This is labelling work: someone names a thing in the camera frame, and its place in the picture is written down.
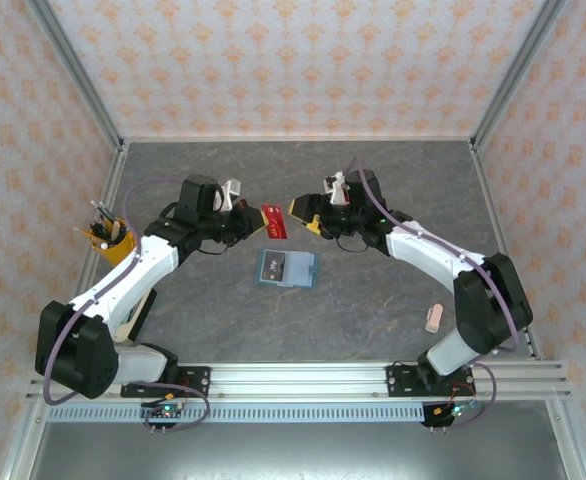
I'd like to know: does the light wooden board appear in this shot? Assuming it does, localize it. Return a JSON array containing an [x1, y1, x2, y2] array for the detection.
[[119, 288, 158, 346]]

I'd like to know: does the controller board with green light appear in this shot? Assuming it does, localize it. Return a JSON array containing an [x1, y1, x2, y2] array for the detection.
[[421, 402, 478, 430], [141, 402, 187, 432]]

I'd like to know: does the yellow pen cup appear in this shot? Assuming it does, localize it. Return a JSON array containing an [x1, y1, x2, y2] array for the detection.
[[89, 218, 139, 269]]

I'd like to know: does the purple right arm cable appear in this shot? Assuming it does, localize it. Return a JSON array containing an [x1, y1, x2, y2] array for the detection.
[[345, 156, 524, 432]]

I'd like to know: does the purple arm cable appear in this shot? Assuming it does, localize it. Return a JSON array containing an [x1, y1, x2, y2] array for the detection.
[[345, 156, 524, 432], [41, 175, 210, 434]]

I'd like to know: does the aluminium table edge rail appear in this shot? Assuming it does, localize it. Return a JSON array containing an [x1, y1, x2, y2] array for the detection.
[[0, 142, 130, 480], [469, 141, 586, 480], [121, 133, 475, 145]]

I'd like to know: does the aluminium frame post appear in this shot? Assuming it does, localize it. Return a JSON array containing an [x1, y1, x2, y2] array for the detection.
[[25, 0, 127, 151], [470, 0, 569, 151]]

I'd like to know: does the black pen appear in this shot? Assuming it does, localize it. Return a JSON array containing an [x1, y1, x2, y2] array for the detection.
[[92, 219, 117, 244]]

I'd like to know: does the slotted gray cable tray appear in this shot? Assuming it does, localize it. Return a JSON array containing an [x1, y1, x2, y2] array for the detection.
[[47, 403, 427, 425]]

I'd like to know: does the dark blue Vip card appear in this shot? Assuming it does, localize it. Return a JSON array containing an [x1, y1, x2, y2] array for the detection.
[[260, 250, 288, 285]]

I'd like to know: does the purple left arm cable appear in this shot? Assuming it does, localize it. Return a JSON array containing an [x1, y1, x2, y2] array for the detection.
[[41, 175, 210, 434]]

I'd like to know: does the gray metal sheet panel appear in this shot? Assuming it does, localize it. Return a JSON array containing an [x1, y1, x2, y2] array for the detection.
[[25, 422, 572, 480]]

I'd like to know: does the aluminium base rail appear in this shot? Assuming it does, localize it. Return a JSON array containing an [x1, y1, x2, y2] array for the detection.
[[25, 362, 573, 402]]

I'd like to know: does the blue leather card holder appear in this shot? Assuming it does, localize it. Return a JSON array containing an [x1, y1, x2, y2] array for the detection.
[[256, 248, 321, 289]]

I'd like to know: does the pink eraser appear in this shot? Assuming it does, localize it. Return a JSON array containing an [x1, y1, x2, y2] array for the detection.
[[424, 303, 445, 333]]

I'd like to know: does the red card with white lettering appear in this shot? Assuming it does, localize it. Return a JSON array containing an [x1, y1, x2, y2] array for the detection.
[[260, 203, 290, 241]]

